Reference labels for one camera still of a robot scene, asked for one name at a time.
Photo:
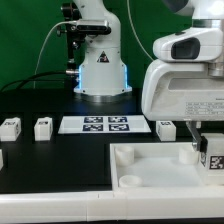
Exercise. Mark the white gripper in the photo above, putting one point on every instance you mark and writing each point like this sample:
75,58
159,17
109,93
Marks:
186,81

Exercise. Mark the white square tabletop part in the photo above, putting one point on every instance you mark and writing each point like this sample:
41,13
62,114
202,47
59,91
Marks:
160,165

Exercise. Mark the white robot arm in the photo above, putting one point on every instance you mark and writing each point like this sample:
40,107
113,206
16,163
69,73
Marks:
102,74

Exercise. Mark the white sheet with markers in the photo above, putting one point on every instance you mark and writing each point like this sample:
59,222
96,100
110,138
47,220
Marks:
103,124

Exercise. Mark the white block left edge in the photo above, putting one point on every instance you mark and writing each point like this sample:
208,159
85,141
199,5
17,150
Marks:
1,160

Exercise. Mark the white front rail fixture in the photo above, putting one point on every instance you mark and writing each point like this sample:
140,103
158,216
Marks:
167,203

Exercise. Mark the black camera on stand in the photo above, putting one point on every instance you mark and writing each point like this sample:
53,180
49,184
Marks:
76,29

